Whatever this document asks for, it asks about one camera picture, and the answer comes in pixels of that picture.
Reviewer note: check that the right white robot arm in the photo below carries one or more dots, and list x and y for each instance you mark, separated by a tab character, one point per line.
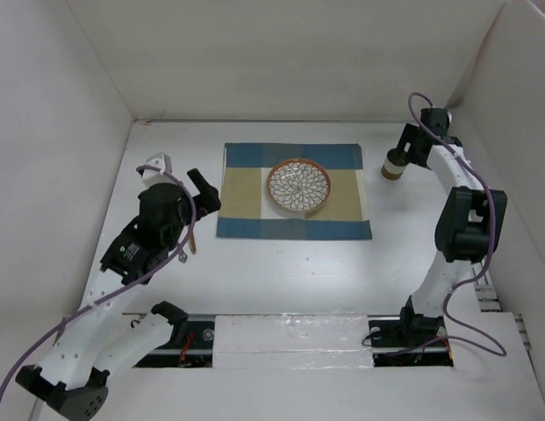
468	228

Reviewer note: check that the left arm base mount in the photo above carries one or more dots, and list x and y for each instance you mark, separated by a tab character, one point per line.
192	348

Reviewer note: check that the silver fork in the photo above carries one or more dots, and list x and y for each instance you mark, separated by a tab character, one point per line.
182	256

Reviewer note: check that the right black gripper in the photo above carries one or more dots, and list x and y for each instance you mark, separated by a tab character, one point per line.
412	135

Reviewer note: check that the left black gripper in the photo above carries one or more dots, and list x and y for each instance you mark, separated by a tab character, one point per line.
206	201

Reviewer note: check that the aluminium rail right side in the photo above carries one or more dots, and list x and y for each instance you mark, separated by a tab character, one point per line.
466	236

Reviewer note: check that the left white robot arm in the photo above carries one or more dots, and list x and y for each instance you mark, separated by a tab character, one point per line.
73	379

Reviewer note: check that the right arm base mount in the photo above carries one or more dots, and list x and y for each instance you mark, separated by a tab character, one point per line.
408	341

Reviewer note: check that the blue beige checked placemat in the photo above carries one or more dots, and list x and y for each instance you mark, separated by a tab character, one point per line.
247	211

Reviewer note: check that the white brown metal cup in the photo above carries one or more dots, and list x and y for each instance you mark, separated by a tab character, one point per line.
394	165

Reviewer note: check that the copper table knife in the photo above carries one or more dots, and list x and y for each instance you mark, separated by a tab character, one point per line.
192	243

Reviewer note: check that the orange rimmed patterned plate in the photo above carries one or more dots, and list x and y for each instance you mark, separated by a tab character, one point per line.
298	185

